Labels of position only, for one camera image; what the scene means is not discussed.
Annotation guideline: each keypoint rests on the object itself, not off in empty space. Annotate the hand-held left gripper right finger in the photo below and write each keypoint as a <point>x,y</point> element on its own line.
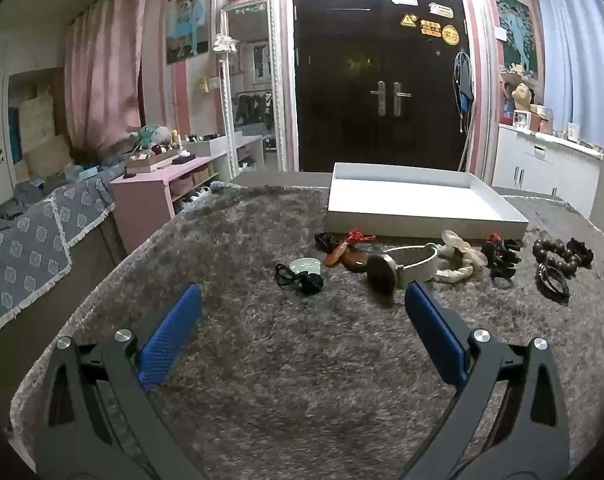
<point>434,330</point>

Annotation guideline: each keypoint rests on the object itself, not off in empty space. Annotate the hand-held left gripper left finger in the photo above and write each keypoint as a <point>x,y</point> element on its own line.
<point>174,327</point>

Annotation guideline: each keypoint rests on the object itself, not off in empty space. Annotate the cream white scrunchie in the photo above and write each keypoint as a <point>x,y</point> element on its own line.
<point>459,262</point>

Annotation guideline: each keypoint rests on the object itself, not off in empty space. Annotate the round watch white band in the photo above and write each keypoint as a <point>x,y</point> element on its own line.
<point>396,266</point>

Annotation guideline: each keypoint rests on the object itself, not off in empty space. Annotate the red knot amber pendant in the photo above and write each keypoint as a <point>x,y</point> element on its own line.
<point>356,259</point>

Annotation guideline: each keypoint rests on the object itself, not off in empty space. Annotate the black bangles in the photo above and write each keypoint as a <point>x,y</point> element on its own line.
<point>551,282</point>

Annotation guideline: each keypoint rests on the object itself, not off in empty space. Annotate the white shallow tray box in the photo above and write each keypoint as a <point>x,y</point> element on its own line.
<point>416,200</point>

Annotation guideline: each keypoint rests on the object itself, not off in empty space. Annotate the grey shaggy rug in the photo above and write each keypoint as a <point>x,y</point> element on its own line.
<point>292,360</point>

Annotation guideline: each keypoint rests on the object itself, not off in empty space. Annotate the pink shelf unit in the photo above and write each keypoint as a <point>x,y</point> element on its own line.
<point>172,190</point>

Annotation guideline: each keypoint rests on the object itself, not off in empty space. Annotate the sofa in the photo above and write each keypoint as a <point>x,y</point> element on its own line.
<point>37,280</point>

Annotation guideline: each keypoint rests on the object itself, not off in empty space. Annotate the blue patterned sofa cloth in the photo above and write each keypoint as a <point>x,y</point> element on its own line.
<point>37,240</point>

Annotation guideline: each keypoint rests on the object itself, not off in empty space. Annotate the black scrunchie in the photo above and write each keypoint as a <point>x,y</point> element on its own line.
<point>580,250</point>

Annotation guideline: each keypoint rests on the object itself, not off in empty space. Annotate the wooden tray of bottles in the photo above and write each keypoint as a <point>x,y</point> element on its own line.
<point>152,160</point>

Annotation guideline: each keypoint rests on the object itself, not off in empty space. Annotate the green plush toy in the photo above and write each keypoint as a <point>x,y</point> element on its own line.
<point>154,135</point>

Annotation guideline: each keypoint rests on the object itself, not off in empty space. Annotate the white cabinet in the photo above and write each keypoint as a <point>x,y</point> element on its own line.
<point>546,170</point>

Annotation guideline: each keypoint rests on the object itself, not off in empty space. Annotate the white small box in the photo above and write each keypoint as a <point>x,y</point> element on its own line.
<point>521,119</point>

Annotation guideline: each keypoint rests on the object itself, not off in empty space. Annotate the cardboard boxes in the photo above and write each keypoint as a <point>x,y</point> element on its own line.
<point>37,120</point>

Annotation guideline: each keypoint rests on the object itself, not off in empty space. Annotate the tan plush toy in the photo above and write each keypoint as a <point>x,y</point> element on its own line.
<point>521,95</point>

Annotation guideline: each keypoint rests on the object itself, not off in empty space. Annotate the white framed standing mirror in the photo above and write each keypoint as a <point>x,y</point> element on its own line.
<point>249,85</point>

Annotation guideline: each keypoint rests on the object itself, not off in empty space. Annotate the dark double door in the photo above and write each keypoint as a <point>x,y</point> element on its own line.
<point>379,75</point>

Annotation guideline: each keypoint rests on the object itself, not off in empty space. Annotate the pink curtain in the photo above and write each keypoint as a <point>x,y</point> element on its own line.
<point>102,75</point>

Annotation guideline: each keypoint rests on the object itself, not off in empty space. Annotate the white bow ornament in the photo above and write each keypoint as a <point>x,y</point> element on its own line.
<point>225,42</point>

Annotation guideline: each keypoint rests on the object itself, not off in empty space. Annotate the blue curtain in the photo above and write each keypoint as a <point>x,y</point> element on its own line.
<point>581,50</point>

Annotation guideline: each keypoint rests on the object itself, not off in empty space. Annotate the yellow wall switch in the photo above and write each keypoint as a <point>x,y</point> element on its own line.
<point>202,84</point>

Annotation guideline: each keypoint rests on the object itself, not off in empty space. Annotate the wall poster teal animal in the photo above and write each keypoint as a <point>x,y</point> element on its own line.
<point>516,35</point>

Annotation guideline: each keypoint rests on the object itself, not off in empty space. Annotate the wall poster blue figure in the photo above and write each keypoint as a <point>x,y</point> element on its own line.
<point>188,20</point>

